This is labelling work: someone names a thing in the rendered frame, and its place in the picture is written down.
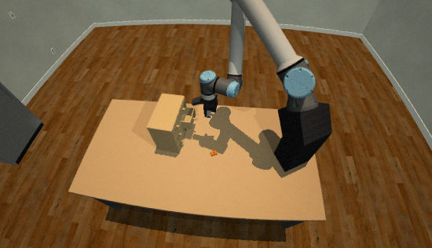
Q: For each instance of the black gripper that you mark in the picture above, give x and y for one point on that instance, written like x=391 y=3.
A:
x=210 y=106

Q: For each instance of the tan chest of drawers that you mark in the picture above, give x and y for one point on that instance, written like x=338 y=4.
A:
x=162 y=122

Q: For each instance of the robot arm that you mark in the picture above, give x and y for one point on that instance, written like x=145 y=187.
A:
x=299 y=82

